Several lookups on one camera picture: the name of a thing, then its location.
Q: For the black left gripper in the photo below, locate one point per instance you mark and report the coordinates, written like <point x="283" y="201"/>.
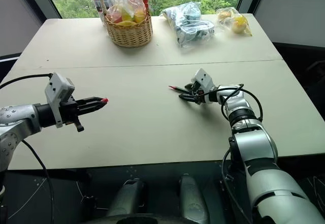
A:
<point x="68" y="109"/>

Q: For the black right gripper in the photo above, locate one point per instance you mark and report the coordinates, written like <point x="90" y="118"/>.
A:
<point x="199" y="93"/>

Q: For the black marker with red tip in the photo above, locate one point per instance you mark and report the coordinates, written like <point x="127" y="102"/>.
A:
<point x="181" y="89"/>

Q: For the red marker cap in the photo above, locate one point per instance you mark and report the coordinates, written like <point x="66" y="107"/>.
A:
<point x="105" y="100"/>

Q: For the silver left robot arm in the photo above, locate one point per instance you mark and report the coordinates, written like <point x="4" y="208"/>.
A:
<point x="17" y="117"/>

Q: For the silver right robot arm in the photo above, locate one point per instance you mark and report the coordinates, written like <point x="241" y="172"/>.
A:
<point x="254" y="142"/>

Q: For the clear bag of blue items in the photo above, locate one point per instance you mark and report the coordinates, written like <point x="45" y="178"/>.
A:
<point x="188" y="26"/>

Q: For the clear bag of yellow fruit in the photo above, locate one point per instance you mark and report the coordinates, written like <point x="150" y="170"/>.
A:
<point x="238" y="23"/>

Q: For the grey rounded robot leg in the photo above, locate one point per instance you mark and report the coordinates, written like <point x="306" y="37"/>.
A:
<point x="127" y="196"/>
<point x="193" y="198"/>

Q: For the clear bag of toy fruit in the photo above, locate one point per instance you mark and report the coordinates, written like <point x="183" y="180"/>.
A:
<point x="127" y="13"/>

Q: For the pack of coloured markers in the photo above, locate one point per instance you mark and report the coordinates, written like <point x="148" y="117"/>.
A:
<point x="96" y="3"/>

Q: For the dark rounded robot torso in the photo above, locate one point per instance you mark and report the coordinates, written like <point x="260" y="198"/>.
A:
<point x="142" y="220"/>

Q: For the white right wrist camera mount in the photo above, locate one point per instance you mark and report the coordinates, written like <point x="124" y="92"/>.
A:
<point x="204" y="78"/>

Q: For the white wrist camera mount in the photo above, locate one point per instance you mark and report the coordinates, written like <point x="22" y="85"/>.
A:
<point x="57" y="87"/>
<point x="204" y="78"/>

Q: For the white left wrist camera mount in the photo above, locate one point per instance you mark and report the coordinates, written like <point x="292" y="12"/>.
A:
<point x="57" y="87"/>

